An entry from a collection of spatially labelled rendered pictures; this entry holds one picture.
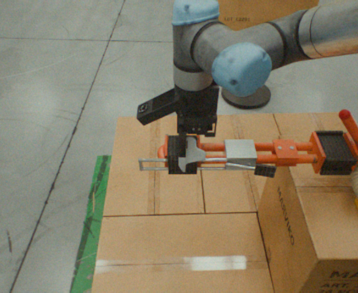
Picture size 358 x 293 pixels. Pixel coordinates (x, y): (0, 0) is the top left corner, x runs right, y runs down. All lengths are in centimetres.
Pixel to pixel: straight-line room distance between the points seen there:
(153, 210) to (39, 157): 127
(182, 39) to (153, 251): 85
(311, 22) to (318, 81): 263
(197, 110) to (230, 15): 163
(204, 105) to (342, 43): 28
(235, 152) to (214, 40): 33
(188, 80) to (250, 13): 170
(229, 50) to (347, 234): 56
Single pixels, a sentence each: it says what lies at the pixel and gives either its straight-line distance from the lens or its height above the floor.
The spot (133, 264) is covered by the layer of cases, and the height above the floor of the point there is 54.
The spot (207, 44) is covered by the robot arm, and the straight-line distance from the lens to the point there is 52.
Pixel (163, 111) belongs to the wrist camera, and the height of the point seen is 122.
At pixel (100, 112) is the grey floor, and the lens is 267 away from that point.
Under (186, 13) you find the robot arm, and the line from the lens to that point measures 55.
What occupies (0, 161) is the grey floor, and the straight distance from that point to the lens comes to 252.
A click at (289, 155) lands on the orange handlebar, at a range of 80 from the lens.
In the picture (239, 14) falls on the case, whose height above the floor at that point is 74.
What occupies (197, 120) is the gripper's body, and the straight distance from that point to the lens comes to 67.
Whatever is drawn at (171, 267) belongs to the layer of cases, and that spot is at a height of 54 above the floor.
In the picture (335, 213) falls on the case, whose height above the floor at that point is 95.
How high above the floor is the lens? 164
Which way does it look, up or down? 46 degrees down
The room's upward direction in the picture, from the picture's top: straight up
